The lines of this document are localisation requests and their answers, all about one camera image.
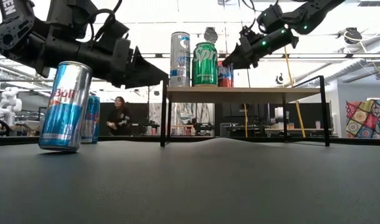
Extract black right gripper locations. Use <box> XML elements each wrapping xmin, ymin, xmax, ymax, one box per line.
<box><xmin>222</xmin><ymin>27</ymin><xmax>299</xmax><ymax>70</ymax></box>

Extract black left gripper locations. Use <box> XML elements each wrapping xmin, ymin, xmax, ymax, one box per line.
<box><xmin>108</xmin><ymin>37</ymin><xmax>169</xmax><ymax>90</ymax></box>

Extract red Fanta strawberry can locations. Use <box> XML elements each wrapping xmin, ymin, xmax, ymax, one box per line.
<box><xmin>217</xmin><ymin>60</ymin><xmax>235</xmax><ymax>88</ymax></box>

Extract green Sprite can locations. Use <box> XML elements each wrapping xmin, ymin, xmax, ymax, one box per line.
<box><xmin>191</xmin><ymin>42</ymin><xmax>219</xmax><ymax>88</ymax></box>

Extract silver Celsius slim can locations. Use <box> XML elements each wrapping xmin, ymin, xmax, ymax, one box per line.
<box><xmin>169</xmin><ymin>31</ymin><xmax>192</xmax><ymax>88</ymax></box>

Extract blue silver Red Bull can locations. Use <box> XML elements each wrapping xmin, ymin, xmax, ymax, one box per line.
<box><xmin>38</xmin><ymin>60</ymin><xmax>93</xmax><ymax>153</ymax></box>
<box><xmin>80</xmin><ymin>95</ymin><xmax>101</xmax><ymax>144</ymax></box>

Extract wooden shelf black metal legs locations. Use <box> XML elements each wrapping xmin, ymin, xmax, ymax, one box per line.
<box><xmin>160</xmin><ymin>74</ymin><xmax>331</xmax><ymax>147</ymax></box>

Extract person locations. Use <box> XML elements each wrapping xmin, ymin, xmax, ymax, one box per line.
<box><xmin>106</xmin><ymin>96</ymin><xmax>131</xmax><ymax>136</ymax></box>

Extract long ceiling light strip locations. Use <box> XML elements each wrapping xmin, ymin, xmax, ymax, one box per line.
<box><xmin>0</xmin><ymin>52</ymin><xmax>380</xmax><ymax>60</ymax></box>

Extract black table mat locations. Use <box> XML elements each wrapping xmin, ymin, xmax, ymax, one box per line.
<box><xmin>0</xmin><ymin>138</ymin><xmax>380</xmax><ymax>224</ymax></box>

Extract colourful patchwork quilt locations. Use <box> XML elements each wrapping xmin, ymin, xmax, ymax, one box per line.
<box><xmin>345</xmin><ymin>98</ymin><xmax>380</xmax><ymax>139</ymax></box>

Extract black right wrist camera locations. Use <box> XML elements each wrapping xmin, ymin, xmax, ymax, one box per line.
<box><xmin>239</xmin><ymin>25</ymin><xmax>260</xmax><ymax>46</ymax></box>

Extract orange extension cable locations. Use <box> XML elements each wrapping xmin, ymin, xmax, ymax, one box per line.
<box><xmin>283</xmin><ymin>45</ymin><xmax>306</xmax><ymax>138</ymax></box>

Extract black ceiling device yellow cable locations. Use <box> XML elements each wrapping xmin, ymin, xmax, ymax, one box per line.
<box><xmin>338</xmin><ymin>26</ymin><xmax>364</xmax><ymax>45</ymax></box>

